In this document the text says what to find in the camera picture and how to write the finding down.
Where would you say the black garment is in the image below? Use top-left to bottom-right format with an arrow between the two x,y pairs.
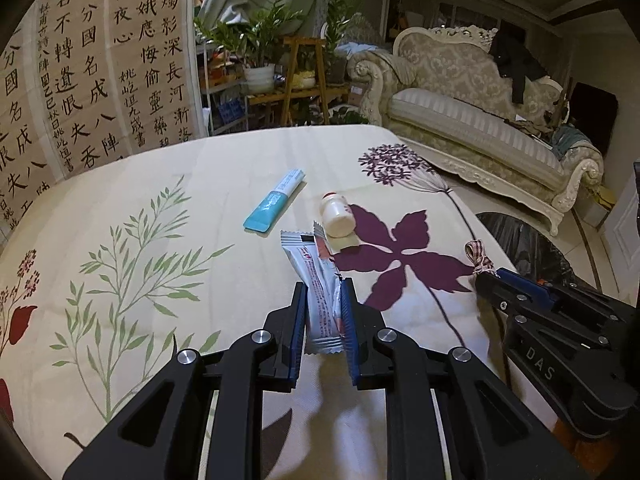
488,27 -> 549,104

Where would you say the teal tube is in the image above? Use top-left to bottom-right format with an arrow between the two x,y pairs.
243,168 -> 307,234

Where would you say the tall green plant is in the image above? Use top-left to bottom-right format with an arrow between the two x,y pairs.
320,0 -> 362,86

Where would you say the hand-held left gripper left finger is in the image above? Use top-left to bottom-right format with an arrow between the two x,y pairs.
62,281 -> 308,480

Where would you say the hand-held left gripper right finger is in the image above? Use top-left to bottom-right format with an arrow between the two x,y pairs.
339,276 -> 592,480

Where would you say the floral printed tablecloth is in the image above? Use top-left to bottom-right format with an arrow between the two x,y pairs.
0,125 -> 527,480

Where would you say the ornate cream sofa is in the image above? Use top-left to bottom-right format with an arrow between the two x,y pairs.
346,25 -> 606,237

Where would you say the small white bottle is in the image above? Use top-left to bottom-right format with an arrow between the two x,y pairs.
320,191 -> 356,239

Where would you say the black trash bag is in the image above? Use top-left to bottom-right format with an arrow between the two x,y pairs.
475,212 -> 587,292

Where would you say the calligraphy wall hanging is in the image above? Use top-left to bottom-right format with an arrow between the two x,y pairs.
0,0 -> 207,247

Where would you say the white plant pot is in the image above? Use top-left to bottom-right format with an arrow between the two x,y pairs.
243,64 -> 277,94

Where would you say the teal cloth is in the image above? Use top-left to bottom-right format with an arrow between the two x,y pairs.
549,125 -> 594,162

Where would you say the plaid ribbon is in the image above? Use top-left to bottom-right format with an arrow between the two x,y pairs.
464,240 -> 500,279

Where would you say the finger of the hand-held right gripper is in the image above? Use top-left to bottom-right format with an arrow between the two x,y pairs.
474,274 -> 532,333
495,267 -> 568,307

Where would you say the wooden plant stand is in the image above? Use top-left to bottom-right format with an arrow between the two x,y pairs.
247,36 -> 352,127

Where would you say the metal shelf rack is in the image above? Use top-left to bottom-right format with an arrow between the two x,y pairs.
197,42 -> 252,137

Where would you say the leafy green plant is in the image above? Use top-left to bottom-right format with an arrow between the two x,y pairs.
194,0 -> 307,69

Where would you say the white snack wrapper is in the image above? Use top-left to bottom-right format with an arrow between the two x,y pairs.
280,221 -> 347,359

